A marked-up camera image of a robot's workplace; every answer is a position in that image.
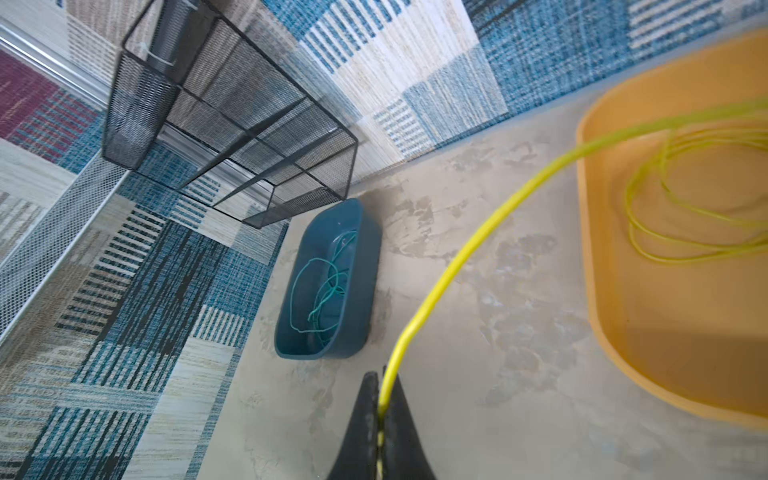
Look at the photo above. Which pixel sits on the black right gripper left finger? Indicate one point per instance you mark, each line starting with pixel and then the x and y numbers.
pixel 357 457

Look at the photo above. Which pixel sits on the teal plastic bin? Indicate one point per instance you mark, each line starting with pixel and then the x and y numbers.
pixel 328 303

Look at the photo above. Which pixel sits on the yellow plastic bin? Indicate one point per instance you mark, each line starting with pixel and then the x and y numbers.
pixel 674 230

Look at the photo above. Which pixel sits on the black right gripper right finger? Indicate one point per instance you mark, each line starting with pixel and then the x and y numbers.
pixel 402 455

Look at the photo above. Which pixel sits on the black wire mesh shelf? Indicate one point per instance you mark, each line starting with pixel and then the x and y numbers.
pixel 197 109

